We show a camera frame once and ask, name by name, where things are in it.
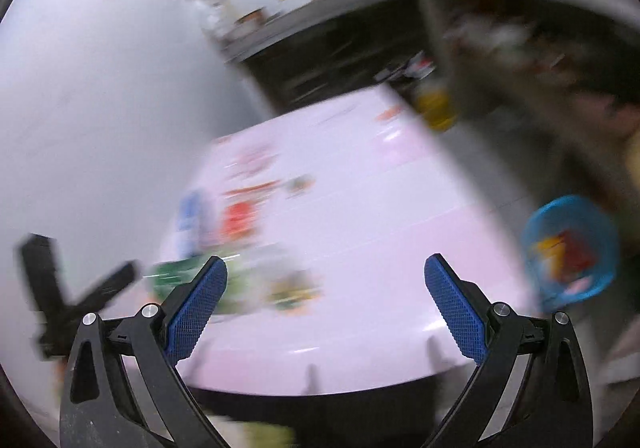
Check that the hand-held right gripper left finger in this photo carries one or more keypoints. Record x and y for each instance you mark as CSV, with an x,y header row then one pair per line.
x,y
195,308

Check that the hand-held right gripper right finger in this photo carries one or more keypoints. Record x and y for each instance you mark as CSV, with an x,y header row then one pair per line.
x,y
457,308

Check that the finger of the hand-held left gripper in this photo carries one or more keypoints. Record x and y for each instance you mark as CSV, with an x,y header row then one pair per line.
x,y
42,273
105,285

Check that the green plastic bottle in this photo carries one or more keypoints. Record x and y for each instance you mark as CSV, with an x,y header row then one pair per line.
x,y
157,278

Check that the blue white carton box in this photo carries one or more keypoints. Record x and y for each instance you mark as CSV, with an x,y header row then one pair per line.
x,y
192,218

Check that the blue plastic basket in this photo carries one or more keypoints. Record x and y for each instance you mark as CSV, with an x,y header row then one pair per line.
x,y
570,208

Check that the red packet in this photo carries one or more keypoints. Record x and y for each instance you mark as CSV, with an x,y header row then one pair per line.
x,y
240,218

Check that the green white fuzzy clothing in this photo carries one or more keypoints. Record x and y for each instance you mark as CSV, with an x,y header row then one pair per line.
x,y
260,434

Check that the yellow cooking oil bottle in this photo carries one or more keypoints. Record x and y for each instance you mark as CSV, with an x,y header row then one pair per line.
x,y
435,108

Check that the bowl on counter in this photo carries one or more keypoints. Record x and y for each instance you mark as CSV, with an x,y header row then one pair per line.
x,y
250,17

